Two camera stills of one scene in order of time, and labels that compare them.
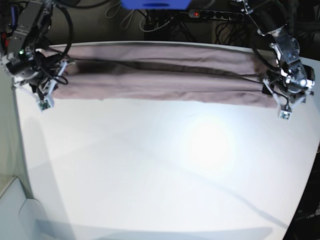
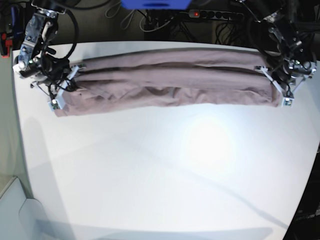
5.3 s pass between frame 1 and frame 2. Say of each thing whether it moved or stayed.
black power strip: stayed
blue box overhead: stayed
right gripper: moved
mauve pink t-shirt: moved
